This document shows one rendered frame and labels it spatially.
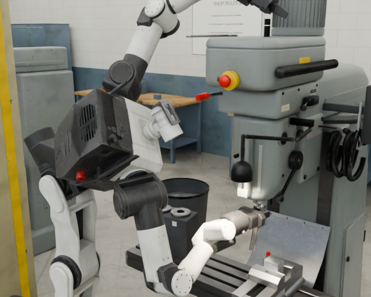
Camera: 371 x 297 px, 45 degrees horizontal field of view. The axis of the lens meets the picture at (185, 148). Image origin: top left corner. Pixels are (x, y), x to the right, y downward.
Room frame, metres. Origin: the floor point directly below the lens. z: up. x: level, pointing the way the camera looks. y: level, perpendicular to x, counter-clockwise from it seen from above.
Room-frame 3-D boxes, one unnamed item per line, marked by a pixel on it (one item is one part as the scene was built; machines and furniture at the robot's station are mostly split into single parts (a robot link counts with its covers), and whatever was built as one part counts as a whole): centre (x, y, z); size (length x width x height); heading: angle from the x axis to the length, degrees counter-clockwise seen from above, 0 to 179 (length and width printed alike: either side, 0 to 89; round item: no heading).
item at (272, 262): (1.54, -0.34, 1.03); 0.06 x 0.05 x 0.06; 52
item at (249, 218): (1.52, -0.21, 1.23); 0.13 x 0.12 x 0.10; 42
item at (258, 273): (1.49, -0.31, 1.02); 0.12 x 0.06 x 0.04; 52
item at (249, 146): (1.49, -0.21, 1.45); 0.04 x 0.04 x 0.21; 52
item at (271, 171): (1.58, -0.28, 1.47); 0.21 x 0.19 x 0.32; 52
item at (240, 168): (1.40, -0.19, 1.46); 0.07 x 0.07 x 0.06
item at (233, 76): (1.40, -0.14, 1.76); 0.06 x 0.02 x 0.06; 52
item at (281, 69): (1.52, -0.42, 1.79); 0.45 x 0.04 x 0.04; 142
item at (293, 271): (1.51, -0.32, 0.98); 0.35 x 0.15 x 0.11; 142
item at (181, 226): (1.87, 0.06, 1.03); 0.22 x 0.12 x 0.20; 63
